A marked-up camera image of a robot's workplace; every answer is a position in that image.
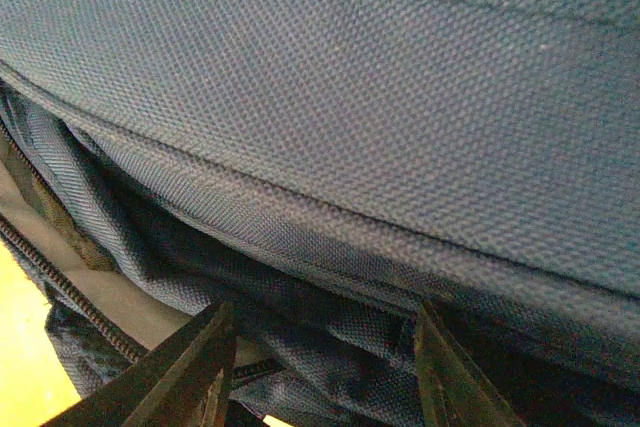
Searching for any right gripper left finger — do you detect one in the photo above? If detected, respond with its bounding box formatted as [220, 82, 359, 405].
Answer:
[46, 302, 237, 426]

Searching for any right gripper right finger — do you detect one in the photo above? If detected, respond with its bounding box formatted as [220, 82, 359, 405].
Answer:
[414, 301, 523, 426]

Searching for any navy blue student backpack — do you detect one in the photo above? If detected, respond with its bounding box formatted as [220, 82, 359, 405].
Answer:
[1, 0, 639, 426]

